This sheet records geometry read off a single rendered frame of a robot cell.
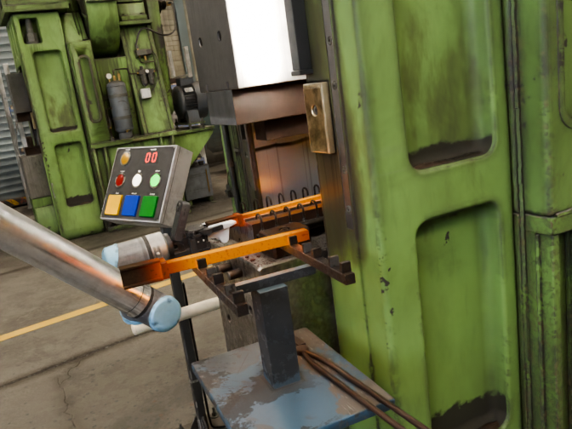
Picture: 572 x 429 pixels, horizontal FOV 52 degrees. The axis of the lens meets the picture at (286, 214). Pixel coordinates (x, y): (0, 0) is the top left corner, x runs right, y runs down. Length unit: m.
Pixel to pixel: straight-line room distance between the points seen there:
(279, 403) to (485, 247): 0.75
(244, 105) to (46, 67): 5.00
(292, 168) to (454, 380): 0.83
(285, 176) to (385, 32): 0.77
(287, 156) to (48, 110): 4.72
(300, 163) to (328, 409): 1.03
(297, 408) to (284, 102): 0.85
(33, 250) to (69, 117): 5.18
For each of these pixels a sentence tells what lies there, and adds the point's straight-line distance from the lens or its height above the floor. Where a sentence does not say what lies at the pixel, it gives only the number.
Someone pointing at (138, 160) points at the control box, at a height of 1.15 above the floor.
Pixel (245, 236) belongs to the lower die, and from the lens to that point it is 1.69.
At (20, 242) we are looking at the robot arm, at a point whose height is 1.12.
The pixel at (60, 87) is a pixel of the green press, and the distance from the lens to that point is 6.49.
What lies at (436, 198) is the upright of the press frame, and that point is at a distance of 1.44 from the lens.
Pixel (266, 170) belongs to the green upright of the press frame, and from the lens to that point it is 1.92.
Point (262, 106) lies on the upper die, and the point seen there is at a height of 1.31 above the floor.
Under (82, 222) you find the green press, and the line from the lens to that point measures 6.52.
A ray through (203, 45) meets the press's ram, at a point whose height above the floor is 1.49.
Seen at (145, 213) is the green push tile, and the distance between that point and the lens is 2.05.
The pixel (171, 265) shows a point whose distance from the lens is 1.23.
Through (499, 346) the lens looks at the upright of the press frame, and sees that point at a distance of 1.75.
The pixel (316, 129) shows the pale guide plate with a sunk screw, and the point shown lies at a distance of 1.45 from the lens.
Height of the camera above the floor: 1.39
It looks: 13 degrees down
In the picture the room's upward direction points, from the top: 8 degrees counter-clockwise
